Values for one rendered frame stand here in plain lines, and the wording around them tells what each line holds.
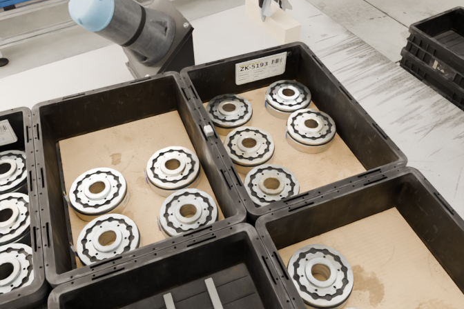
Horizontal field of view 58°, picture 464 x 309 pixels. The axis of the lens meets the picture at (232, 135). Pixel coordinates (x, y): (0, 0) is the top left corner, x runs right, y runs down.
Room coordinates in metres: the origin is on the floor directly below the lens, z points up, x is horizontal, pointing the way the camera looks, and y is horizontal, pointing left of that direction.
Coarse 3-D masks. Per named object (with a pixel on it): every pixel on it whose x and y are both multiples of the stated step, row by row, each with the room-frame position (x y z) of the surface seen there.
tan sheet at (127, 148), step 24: (144, 120) 0.67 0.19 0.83; (168, 120) 0.67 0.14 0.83; (72, 144) 0.60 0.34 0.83; (96, 144) 0.60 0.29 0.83; (120, 144) 0.60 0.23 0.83; (144, 144) 0.60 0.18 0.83; (168, 144) 0.59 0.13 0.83; (72, 168) 0.53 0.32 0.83; (120, 168) 0.53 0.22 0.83; (144, 168) 0.53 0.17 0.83; (144, 192) 0.47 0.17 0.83; (72, 216) 0.42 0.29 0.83; (144, 216) 0.42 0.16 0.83; (192, 216) 0.42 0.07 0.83; (144, 240) 0.37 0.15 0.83
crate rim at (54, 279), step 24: (168, 72) 0.71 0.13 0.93; (72, 96) 0.64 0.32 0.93; (216, 168) 0.45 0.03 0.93; (48, 192) 0.40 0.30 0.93; (48, 216) 0.36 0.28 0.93; (240, 216) 0.35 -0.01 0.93; (48, 240) 0.32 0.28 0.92; (168, 240) 0.31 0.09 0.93; (48, 264) 0.28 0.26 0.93; (96, 264) 0.28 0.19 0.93
